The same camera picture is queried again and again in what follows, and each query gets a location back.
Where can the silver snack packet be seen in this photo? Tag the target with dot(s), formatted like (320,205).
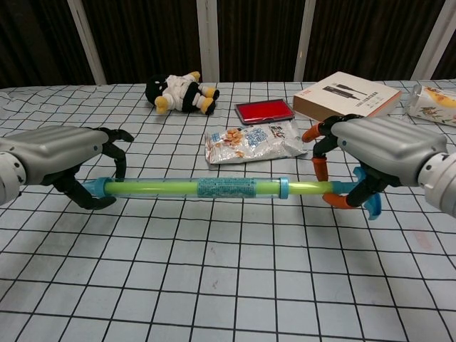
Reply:
(253,142)

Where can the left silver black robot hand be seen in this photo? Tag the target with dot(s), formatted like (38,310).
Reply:
(57,149)

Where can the white frame post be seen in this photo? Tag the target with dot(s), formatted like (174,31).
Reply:
(87,39)
(208,39)
(304,39)
(432,39)

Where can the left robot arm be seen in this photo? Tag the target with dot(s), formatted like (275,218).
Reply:
(10,178)

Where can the right silver robot hand orange fingertips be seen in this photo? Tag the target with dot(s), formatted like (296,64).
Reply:
(384,142)

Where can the white checked tablecloth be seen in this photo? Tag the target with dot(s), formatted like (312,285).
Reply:
(228,278)

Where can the red card case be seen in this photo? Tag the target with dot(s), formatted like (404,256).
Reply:
(265,111)

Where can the clear snack packet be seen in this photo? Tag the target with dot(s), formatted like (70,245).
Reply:
(434,105)

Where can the black white plush doll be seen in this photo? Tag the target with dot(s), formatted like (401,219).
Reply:
(181,92)

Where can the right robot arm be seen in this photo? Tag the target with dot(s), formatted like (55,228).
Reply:
(440,181)

